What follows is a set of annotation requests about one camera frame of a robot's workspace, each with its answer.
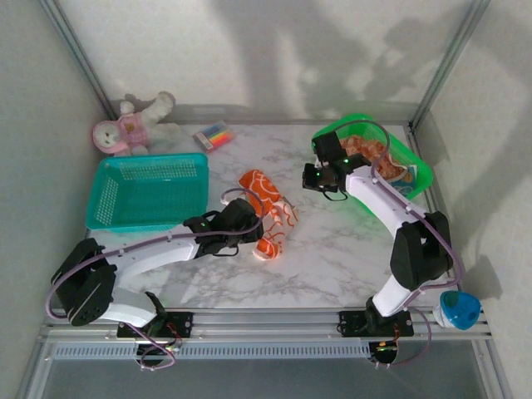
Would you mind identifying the blue and white plastic container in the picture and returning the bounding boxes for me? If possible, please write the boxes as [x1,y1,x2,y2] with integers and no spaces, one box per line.
[432,289,482,332]

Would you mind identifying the grey slotted cable duct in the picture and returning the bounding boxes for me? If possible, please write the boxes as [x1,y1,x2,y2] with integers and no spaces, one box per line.
[49,341,373,361]

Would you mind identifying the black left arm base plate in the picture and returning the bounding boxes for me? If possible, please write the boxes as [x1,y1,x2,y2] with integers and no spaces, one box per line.
[116,311,195,338]

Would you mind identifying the bright orange flower towel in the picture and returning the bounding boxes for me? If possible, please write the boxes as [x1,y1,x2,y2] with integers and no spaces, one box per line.
[237,168,300,263]

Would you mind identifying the pack of coloured markers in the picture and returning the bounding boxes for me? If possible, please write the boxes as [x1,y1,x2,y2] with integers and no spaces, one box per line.
[192,120,237,154]

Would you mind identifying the pale orange rabbit towel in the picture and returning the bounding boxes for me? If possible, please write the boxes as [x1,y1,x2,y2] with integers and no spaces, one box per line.
[338,135,407,182]

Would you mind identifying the black controller board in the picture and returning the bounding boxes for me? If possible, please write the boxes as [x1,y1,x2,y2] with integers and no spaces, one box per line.
[135,342,184,371]
[367,340,400,369]

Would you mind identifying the blue and cream rabbit towel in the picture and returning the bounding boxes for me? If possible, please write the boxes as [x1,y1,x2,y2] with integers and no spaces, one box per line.
[388,162,420,199]

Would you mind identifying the aluminium frame rail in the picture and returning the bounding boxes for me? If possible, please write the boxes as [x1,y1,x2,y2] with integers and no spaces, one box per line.
[39,306,491,344]

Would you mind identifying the white plush toy pink shirt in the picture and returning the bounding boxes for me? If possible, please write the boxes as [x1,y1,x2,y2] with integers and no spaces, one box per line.
[91,90,184,157]

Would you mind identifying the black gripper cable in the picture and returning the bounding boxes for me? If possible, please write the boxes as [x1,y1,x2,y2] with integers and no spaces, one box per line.
[321,186,349,203]
[210,244,240,259]

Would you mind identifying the aluminium frame post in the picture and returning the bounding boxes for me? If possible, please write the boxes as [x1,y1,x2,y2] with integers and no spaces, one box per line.
[409,0,491,130]
[39,0,117,121]

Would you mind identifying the green plastic basket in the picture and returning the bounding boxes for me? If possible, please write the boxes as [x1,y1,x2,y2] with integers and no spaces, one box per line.
[311,112,434,200]

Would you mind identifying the purple cable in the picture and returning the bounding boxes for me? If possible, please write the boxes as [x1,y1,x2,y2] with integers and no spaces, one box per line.
[328,118,466,371]
[44,187,267,372]

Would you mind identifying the teal plastic basket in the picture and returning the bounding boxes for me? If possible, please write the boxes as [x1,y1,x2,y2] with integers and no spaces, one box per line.
[85,152,210,234]

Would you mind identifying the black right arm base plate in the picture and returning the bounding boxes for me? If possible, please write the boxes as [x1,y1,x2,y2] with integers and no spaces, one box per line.
[338,309,416,337]

